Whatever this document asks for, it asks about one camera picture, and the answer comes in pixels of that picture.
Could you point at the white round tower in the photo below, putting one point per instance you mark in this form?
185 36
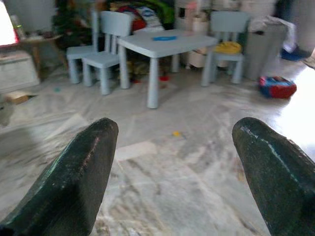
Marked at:
189 14

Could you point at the wooden side table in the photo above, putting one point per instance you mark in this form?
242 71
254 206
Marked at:
37 40

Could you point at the flat cardboard box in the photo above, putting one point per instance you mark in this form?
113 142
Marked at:
18 96

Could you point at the small yellow scrap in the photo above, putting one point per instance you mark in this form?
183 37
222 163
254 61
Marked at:
176 133

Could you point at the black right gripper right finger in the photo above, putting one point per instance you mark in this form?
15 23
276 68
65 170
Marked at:
278 184

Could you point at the light blue child table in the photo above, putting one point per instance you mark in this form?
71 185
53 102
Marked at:
167 45

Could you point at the grey bin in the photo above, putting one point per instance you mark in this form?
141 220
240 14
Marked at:
263 49

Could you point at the blue cloth heap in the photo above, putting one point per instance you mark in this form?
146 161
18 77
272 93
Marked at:
291 52

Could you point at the small red toy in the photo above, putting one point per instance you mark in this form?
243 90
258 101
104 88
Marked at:
163 78

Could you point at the red and blue bag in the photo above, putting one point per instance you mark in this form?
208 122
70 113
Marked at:
276 87

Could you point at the white storage box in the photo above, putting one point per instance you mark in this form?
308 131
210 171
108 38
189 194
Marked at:
17 71

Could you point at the yellow cushion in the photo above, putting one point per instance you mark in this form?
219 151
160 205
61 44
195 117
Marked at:
228 47

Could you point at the light blue child chair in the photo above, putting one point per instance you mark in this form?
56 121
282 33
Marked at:
78 52
229 22
108 57

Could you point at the flat blue item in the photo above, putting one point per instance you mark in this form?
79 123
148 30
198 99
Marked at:
164 38

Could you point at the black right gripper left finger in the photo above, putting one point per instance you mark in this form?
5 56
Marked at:
69 191

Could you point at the green artificial tree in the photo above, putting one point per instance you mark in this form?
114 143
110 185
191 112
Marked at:
67 22

